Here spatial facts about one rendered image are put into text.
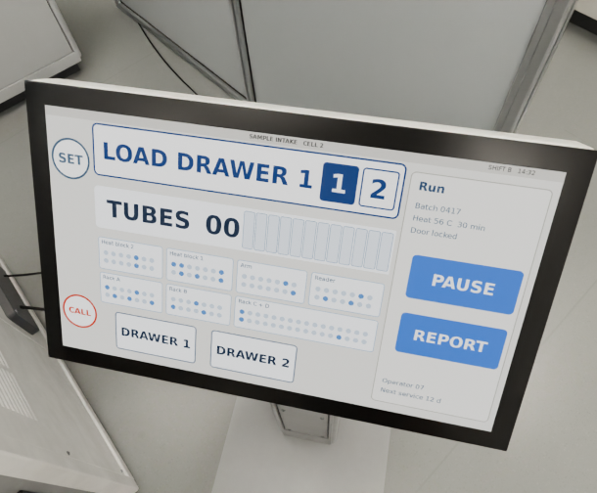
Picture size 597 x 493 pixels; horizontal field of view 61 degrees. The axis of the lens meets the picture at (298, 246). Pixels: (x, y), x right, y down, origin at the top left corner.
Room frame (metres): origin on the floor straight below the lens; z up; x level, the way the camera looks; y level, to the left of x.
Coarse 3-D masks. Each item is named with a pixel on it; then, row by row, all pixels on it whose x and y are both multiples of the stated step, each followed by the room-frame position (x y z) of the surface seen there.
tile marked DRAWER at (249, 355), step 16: (224, 336) 0.19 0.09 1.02; (240, 336) 0.19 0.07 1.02; (224, 352) 0.18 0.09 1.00; (240, 352) 0.18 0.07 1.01; (256, 352) 0.17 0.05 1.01; (272, 352) 0.17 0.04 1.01; (288, 352) 0.17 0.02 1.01; (224, 368) 0.17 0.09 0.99; (240, 368) 0.16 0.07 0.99; (256, 368) 0.16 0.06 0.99; (272, 368) 0.16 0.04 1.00; (288, 368) 0.16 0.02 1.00
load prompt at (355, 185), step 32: (96, 128) 0.35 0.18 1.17; (128, 128) 0.35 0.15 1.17; (96, 160) 0.33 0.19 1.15; (128, 160) 0.33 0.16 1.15; (160, 160) 0.32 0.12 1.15; (192, 160) 0.32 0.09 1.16; (224, 160) 0.31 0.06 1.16; (256, 160) 0.30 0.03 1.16; (288, 160) 0.30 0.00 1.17; (320, 160) 0.29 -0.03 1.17; (352, 160) 0.29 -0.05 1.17; (384, 160) 0.28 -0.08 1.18; (224, 192) 0.29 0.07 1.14; (256, 192) 0.28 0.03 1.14; (288, 192) 0.28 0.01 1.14; (320, 192) 0.27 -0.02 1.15; (352, 192) 0.27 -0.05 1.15; (384, 192) 0.26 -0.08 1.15
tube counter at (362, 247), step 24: (216, 216) 0.28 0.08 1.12; (240, 216) 0.27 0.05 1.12; (264, 216) 0.27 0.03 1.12; (288, 216) 0.26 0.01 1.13; (216, 240) 0.26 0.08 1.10; (240, 240) 0.26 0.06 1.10; (264, 240) 0.25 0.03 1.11; (288, 240) 0.25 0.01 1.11; (312, 240) 0.24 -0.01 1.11; (336, 240) 0.24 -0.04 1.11; (360, 240) 0.24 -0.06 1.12; (384, 240) 0.23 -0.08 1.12; (336, 264) 0.22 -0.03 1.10; (360, 264) 0.22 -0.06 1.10; (384, 264) 0.22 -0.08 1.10
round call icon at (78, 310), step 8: (64, 296) 0.25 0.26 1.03; (72, 296) 0.25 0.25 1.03; (80, 296) 0.25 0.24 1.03; (88, 296) 0.25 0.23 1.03; (96, 296) 0.24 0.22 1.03; (64, 304) 0.24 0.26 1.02; (72, 304) 0.24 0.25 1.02; (80, 304) 0.24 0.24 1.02; (88, 304) 0.24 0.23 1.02; (96, 304) 0.24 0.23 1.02; (64, 312) 0.24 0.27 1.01; (72, 312) 0.24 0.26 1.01; (80, 312) 0.24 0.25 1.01; (88, 312) 0.23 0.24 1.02; (96, 312) 0.23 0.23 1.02; (64, 320) 0.23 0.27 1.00; (72, 320) 0.23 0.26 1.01; (80, 320) 0.23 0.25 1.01; (88, 320) 0.23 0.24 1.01; (96, 320) 0.23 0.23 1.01; (80, 328) 0.22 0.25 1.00; (88, 328) 0.22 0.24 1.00; (96, 328) 0.22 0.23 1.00
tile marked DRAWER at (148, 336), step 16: (128, 320) 0.22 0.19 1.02; (144, 320) 0.22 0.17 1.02; (160, 320) 0.21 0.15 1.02; (128, 336) 0.21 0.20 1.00; (144, 336) 0.20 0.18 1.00; (160, 336) 0.20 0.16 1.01; (176, 336) 0.20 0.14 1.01; (192, 336) 0.20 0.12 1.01; (144, 352) 0.19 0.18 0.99; (160, 352) 0.19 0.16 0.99; (176, 352) 0.19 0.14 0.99; (192, 352) 0.18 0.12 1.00
